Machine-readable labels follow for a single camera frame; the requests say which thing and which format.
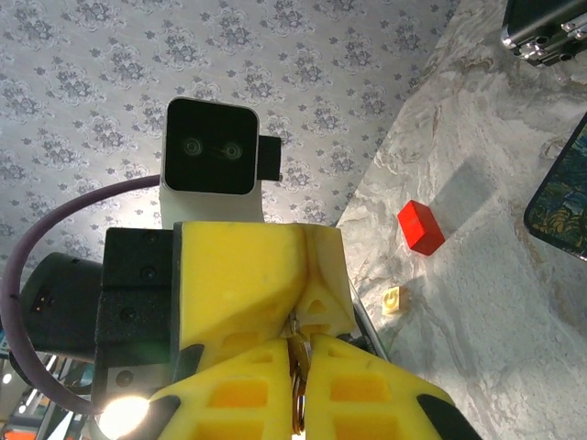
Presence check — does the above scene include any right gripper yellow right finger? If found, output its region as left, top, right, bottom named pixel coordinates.
left=303, top=333, right=483, bottom=440

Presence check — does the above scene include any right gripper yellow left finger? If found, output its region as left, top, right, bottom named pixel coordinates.
left=137, top=337, right=295, bottom=440

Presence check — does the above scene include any metal key ring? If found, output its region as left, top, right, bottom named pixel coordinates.
left=290, top=364, right=307, bottom=435

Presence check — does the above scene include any small wooden letter block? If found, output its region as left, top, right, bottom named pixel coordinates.
left=381, top=286, right=412, bottom=316

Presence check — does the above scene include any red rectangular block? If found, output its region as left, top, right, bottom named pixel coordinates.
left=396, top=199, right=447, bottom=255

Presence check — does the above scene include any starry night painted box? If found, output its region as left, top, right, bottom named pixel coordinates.
left=524, top=109, right=587, bottom=263

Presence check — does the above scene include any black hard case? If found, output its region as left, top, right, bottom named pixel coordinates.
left=500, top=0, right=587, bottom=70

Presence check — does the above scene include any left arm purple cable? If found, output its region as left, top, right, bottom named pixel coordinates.
left=0, top=176, right=166, bottom=416

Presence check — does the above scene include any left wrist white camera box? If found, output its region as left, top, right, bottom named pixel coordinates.
left=158, top=96, right=283, bottom=226

